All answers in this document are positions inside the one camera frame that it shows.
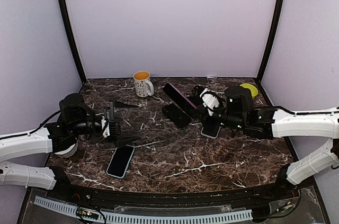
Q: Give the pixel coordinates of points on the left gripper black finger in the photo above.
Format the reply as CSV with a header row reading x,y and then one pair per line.
x,y
122,142
121,105

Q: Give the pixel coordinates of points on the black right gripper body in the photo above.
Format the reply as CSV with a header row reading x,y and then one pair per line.
x,y
226,118

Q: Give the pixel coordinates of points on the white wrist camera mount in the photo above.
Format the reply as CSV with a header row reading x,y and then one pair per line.
x,y
209,100
105,127

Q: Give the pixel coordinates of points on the white slotted cable duct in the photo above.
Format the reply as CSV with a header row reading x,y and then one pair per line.
x,y
100,216

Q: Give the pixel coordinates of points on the white fluted bowl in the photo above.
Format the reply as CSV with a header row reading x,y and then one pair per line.
x,y
68,152

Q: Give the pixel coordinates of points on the black frame post left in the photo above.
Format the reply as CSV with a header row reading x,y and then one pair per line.
x,y
71,40

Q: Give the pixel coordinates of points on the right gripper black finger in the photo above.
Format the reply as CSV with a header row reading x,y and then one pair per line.
x,y
198,95
200,112

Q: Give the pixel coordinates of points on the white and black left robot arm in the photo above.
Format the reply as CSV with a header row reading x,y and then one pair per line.
x,y
60,138

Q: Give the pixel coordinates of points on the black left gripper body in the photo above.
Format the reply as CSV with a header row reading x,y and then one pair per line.
x,y
109,116

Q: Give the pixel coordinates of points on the white patterned mug yellow inside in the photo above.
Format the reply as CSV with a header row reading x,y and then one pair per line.
x,y
143,85

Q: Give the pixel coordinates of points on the black front rail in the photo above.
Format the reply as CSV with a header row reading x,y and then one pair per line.
x,y
251,197

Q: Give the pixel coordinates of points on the green bowl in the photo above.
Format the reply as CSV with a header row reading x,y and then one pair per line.
x,y
252,88

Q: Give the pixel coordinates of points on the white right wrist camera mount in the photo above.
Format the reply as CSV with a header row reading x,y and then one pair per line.
x,y
209,100

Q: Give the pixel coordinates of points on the black frame post right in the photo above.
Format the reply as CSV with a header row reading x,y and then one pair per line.
x,y
270,40

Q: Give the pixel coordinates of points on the phone in blue case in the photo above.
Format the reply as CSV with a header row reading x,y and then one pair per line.
x,y
120,162

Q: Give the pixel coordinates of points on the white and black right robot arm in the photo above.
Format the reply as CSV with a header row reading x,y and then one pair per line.
x,y
237,113

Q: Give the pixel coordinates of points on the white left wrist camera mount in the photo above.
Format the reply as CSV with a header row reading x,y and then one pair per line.
x,y
105,127

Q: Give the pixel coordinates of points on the purple phone with dark screen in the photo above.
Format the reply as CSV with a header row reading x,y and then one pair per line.
x,y
179,99

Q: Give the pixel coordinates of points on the black frame post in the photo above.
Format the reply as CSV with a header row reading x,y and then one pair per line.
x,y
270,40
71,40

